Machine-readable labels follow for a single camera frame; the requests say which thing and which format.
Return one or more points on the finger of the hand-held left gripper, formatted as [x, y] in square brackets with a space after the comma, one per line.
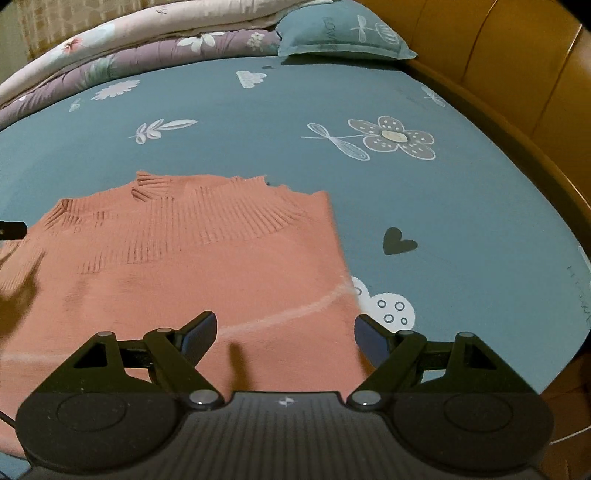
[14, 230]

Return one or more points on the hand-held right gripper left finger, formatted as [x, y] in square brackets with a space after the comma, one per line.
[202, 335]

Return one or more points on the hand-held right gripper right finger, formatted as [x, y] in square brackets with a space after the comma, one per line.
[371, 340]

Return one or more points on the pink striped knit sweater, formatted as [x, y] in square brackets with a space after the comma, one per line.
[184, 258]

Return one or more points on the patterned curtain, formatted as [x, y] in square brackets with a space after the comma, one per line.
[16, 50]

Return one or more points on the purple floral quilt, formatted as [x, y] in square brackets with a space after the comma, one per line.
[161, 53]

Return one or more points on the bed with blue floral sheet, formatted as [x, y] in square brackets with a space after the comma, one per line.
[277, 115]

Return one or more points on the pink floral quilt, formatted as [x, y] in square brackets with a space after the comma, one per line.
[138, 27]

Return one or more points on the blue pillow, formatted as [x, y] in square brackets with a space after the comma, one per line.
[337, 32]

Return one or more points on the wooden headboard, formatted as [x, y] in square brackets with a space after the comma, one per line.
[508, 55]

